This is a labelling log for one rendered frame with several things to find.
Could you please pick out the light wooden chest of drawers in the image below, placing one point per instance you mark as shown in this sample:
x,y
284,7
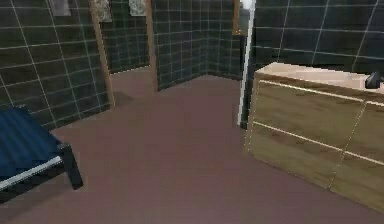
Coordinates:
x,y
306,123

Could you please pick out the small black object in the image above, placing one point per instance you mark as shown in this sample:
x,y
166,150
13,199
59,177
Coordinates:
x,y
373,81

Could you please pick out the pale patterned wall picture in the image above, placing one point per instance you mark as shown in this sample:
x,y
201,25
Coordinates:
x,y
104,10
137,6

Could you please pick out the grey framed wall picture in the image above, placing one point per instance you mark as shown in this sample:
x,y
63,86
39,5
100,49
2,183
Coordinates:
x,y
60,6

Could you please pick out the blue bed with black frame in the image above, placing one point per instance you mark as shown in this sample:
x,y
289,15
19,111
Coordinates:
x,y
23,146

